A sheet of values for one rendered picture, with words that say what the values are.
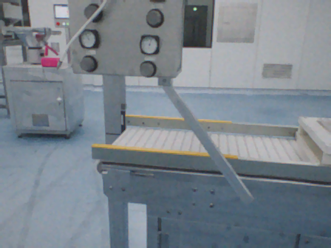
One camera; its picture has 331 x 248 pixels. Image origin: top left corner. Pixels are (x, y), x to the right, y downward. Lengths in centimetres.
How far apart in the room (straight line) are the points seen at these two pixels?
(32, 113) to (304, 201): 293
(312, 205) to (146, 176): 38
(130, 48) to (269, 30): 545
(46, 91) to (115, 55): 262
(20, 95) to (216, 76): 371
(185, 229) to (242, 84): 525
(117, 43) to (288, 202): 50
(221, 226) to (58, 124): 264
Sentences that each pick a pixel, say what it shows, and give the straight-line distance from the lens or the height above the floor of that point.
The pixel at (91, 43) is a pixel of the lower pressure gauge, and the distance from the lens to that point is 61.
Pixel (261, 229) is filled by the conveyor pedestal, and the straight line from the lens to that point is 83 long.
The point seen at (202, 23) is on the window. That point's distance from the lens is 575.
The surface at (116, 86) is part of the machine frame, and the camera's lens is 96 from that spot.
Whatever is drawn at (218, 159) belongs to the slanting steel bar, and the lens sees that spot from 59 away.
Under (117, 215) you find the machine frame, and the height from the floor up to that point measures 46.
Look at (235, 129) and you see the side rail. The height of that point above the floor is 83.
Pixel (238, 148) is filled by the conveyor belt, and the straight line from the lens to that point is 82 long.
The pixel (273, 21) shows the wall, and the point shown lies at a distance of 600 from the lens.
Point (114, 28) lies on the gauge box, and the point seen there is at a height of 112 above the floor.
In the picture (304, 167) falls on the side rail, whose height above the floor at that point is 84.
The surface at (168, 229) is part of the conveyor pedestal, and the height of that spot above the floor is 61.
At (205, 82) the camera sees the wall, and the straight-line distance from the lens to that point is 582.
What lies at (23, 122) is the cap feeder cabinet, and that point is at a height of 18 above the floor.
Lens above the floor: 111
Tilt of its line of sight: 17 degrees down
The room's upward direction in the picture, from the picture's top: 1 degrees clockwise
